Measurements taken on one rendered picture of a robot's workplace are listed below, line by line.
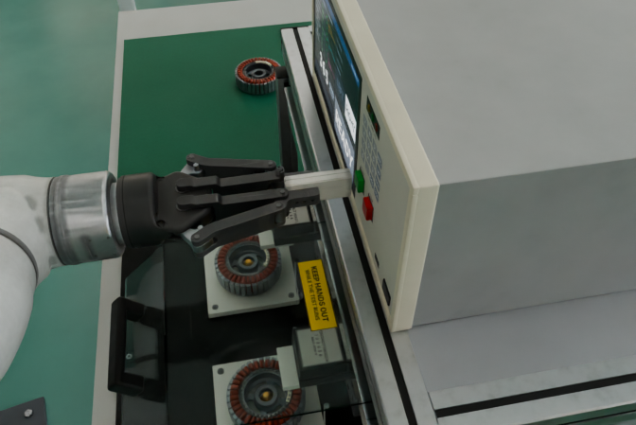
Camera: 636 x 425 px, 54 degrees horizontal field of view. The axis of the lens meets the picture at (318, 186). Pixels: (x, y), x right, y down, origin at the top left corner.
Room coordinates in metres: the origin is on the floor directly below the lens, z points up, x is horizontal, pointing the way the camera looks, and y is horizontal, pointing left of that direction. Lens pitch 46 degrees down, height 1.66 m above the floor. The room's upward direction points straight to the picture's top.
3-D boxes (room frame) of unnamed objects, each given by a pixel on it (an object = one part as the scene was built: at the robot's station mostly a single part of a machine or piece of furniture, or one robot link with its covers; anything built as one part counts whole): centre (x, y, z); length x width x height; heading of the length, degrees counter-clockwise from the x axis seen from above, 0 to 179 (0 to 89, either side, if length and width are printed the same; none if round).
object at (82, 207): (0.42, 0.23, 1.18); 0.09 x 0.06 x 0.09; 11
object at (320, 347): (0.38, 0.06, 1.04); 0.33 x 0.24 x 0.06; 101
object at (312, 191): (0.44, 0.02, 1.18); 0.05 x 0.03 x 0.01; 101
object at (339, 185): (0.46, 0.00, 1.18); 0.07 x 0.01 x 0.03; 101
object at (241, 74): (1.24, 0.14, 0.77); 0.11 x 0.11 x 0.04
